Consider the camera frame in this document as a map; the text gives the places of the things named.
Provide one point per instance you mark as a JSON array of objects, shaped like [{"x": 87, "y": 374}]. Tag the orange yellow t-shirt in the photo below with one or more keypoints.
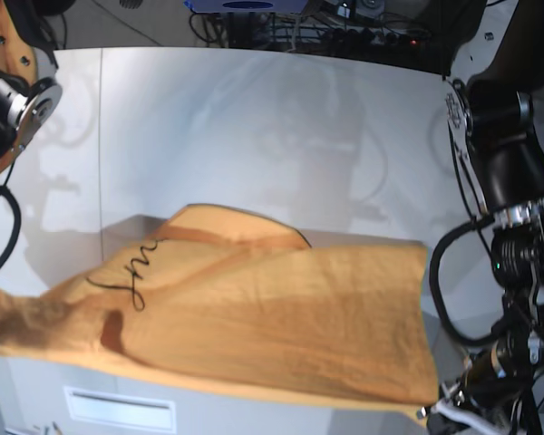
[{"x": 224, "y": 301}]

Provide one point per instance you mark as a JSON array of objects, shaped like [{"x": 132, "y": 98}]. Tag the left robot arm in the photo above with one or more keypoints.
[{"x": 499, "y": 167}]

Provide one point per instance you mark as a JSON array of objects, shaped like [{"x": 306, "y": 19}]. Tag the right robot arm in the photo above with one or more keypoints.
[{"x": 29, "y": 92}]

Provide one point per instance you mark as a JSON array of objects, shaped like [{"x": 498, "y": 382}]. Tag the black power strip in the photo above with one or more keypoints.
[{"x": 378, "y": 36}]

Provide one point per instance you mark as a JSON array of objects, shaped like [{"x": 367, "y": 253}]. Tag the white cable tray slot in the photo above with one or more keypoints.
[{"x": 121, "y": 411}]

